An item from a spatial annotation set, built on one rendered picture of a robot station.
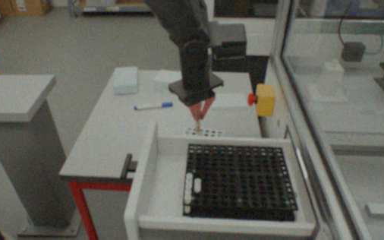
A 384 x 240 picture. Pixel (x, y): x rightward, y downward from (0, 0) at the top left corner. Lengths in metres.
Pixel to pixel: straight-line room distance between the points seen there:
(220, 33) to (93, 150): 0.56
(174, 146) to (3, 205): 1.41
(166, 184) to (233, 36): 0.37
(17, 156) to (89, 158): 0.56
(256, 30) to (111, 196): 0.87
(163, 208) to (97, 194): 0.34
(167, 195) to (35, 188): 0.96
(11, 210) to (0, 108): 0.82
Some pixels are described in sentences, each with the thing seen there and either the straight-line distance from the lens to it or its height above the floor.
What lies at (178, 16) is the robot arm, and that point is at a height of 1.24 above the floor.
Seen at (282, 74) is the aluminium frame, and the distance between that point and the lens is 0.86.
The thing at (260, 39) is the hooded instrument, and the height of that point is 0.88.
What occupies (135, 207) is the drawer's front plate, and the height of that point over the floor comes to 0.93.
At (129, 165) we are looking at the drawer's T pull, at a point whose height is 0.91.
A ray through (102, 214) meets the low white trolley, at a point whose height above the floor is 0.56.
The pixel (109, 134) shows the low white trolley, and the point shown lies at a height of 0.76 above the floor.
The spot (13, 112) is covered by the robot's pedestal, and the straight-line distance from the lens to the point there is 1.25.
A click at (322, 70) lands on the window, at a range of 0.63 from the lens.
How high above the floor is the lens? 1.38
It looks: 37 degrees down
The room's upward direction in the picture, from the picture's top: straight up
